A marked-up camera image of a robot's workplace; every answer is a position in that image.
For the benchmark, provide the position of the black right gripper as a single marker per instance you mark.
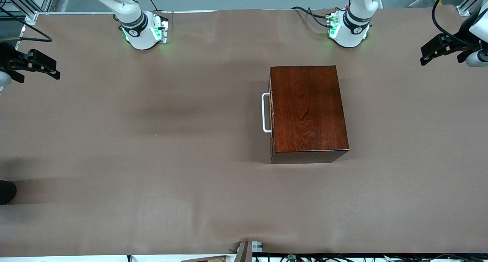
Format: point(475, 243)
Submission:
point(8, 59)

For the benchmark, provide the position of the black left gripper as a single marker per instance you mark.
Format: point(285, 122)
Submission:
point(462, 43)

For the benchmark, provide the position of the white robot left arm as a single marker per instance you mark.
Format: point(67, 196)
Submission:
point(352, 33)

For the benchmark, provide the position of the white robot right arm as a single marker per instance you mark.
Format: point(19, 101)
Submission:
point(139, 37)

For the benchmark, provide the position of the metal base connector plate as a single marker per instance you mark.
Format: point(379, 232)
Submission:
point(333, 23)
point(164, 25)

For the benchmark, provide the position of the black round object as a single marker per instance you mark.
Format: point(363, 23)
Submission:
point(7, 191)

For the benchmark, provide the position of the brown table cover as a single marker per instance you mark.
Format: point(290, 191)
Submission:
point(152, 159)

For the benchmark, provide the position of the dark brown wooden cabinet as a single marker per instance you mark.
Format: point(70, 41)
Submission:
point(309, 109)

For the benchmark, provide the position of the small white box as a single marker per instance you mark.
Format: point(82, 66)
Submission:
point(257, 246)

